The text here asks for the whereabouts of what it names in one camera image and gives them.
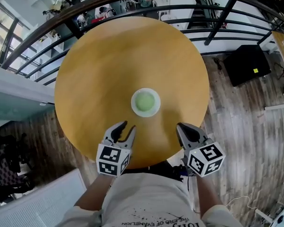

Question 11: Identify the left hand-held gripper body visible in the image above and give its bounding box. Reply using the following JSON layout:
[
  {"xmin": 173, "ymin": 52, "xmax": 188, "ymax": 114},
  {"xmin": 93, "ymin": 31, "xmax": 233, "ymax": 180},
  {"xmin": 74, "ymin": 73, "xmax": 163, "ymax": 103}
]
[{"xmin": 96, "ymin": 138, "xmax": 133, "ymax": 177}]

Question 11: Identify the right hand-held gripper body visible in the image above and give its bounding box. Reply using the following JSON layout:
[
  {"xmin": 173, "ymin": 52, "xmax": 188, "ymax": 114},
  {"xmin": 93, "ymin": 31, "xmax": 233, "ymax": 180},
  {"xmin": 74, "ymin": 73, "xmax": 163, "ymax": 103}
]
[{"xmin": 181, "ymin": 138, "xmax": 226, "ymax": 177}]

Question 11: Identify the white round plate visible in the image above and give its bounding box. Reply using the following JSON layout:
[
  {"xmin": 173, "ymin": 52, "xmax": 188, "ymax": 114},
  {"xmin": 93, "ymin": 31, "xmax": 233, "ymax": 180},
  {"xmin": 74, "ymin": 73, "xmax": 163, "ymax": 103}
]
[{"xmin": 130, "ymin": 87, "xmax": 161, "ymax": 118}]

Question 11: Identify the green cabbage ball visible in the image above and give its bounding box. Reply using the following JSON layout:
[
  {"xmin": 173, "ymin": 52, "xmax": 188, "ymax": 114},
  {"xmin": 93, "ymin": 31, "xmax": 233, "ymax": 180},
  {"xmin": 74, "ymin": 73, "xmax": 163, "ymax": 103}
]
[{"xmin": 134, "ymin": 92, "xmax": 156, "ymax": 112}]

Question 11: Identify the person's left forearm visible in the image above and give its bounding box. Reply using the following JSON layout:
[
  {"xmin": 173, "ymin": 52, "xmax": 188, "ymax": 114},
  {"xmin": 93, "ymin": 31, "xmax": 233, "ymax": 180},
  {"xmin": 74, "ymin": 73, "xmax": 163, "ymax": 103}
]
[{"xmin": 72, "ymin": 173, "xmax": 117, "ymax": 210}]

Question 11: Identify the person's right forearm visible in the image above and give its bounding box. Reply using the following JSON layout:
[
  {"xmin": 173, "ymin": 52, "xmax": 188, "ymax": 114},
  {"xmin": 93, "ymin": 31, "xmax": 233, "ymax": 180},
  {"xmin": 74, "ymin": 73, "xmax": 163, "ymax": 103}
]
[{"xmin": 195, "ymin": 175, "xmax": 223, "ymax": 215}]

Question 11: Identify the black waist device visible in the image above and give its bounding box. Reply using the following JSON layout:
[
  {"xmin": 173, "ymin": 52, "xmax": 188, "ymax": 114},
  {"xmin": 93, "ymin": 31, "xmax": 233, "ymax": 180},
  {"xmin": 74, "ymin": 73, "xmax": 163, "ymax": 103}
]
[{"xmin": 171, "ymin": 164, "xmax": 189, "ymax": 182}]

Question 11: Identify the person's white printed t-shirt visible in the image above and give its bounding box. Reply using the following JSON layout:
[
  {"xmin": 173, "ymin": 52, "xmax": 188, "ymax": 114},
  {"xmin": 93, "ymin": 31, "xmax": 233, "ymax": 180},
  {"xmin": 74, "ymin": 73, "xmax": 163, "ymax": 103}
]
[{"xmin": 61, "ymin": 172, "xmax": 242, "ymax": 227}]

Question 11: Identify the black box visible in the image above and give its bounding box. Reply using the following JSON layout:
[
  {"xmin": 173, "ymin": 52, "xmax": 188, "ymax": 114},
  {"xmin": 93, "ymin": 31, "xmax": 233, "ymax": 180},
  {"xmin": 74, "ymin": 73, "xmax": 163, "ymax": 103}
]
[{"xmin": 223, "ymin": 44, "xmax": 272, "ymax": 87}]

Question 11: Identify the white ribbed panel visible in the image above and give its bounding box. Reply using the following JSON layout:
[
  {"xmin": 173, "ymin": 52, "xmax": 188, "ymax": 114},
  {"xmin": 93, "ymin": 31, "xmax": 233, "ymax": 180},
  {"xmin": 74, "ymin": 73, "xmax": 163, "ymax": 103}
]
[{"xmin": 0, "ymin": 168, "xmax": 88, "ymax": 227}]

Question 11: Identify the black checkered chair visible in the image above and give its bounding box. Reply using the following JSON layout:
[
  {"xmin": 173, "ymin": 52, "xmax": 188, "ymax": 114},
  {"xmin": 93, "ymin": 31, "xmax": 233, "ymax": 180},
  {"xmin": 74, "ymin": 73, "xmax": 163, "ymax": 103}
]
[{"xmin": 0, "ymin": 132, "xmax": 36, "ymax": 206}]

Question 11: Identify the black tripod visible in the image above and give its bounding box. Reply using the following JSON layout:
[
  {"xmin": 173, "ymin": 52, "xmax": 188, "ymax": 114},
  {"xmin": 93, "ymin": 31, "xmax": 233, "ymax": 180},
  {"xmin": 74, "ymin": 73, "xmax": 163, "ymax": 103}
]
[{"xmin": 274, "ymin": 62, "xmax": 284, "ymax": 80}]

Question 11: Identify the black metal railing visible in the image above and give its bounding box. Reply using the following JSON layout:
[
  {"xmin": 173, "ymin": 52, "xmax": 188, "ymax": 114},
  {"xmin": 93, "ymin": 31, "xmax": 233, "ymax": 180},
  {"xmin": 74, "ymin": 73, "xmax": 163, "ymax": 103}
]
[{"xmin": 0, "ymin": 0, "xmax": 284, "ymax": 86}]

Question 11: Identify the large window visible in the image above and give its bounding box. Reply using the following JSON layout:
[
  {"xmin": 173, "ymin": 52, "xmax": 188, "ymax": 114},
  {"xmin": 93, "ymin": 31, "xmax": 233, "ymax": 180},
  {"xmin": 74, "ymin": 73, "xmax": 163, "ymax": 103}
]
[{"xmin": 0, "ymin": 2, "xmax": 31, "ymax": 68}]

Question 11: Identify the white floor cable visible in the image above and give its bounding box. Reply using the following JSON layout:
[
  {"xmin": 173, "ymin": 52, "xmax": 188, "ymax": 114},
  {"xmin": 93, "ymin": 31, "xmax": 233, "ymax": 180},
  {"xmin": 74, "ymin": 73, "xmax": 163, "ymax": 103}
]
[{"xmin": 226, "ymin": 195, "xmax": 255, "ymax": 210}]

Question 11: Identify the white equipment frame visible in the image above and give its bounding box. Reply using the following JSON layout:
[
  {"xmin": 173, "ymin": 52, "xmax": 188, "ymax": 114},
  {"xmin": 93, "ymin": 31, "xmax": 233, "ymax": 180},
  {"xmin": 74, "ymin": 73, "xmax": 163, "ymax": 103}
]
[{"xmin": 255, "ymin": 197, "xmax": 284, "ymax": 227}]

